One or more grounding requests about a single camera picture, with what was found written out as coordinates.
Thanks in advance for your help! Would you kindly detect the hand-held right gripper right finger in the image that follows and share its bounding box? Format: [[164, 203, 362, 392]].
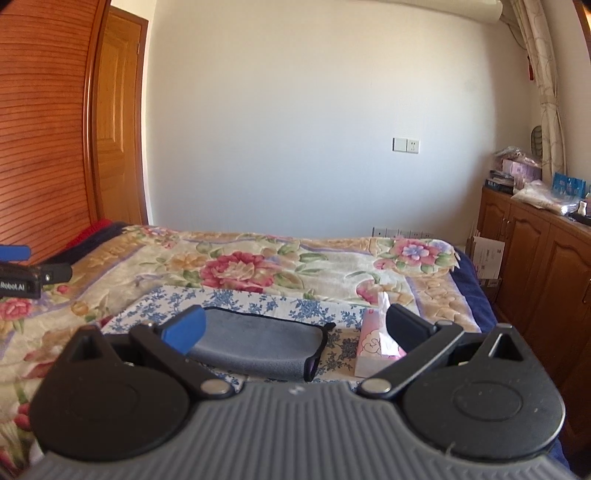
[[356, 304, 530, 401]]

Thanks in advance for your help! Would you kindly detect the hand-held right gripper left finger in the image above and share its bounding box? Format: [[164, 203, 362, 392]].
[[62, 306, 236, 400]]

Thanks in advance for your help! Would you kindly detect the grey towel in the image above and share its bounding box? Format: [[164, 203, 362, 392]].
[[188, 306, 336, 383]]

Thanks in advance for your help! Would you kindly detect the pink tissue box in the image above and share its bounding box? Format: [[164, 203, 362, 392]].
[[354, 291, 408, 378]]

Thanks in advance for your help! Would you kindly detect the red blanket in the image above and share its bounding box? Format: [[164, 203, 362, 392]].
[[64, 219, 117, 254]]

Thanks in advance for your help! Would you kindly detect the navy bed sheet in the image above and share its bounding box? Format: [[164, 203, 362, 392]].
[[451, 246, 503, 334]]

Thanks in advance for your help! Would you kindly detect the blue floral white cloth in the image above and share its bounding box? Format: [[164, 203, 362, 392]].
[[100, 285, 385, 389]]

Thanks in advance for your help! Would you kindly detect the floral blanket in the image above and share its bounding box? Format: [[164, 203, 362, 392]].
[[0, 224, 485, 477]]

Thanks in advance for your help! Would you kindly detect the cardboard box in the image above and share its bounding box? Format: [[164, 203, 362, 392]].
[[465, 233, 507, 289]]

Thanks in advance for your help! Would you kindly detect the wooden slatted wardrobe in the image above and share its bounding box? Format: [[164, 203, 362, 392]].
[[0, 0, 112, 267]]

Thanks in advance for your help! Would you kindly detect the wooden cabinet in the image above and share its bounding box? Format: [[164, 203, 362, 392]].
[[475, 184, 591, 464]]

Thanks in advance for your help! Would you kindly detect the wooden door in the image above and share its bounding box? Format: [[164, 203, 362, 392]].
[[94, 6, 150, 226]]

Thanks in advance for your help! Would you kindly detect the clear plastic bag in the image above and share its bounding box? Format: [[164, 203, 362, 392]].
[[511, 179, 583, 216]]

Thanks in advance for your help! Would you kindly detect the pile of pink packets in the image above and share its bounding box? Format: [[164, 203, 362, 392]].
[[488, 146, 544, 195]]

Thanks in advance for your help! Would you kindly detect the blue carton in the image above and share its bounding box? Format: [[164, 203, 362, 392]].
[[551, 172, 588, 200]]

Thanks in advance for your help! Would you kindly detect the beige patterned curtain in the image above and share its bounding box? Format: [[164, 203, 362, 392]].
[[510, 0, 568, 186]]

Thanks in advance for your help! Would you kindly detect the white air conditioner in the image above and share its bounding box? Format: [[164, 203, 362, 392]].
[[111, 0, 504, 25]]

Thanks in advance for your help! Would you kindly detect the row of wall sockets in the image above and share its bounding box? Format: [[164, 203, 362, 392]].
[[372, 226, 433, 240]]

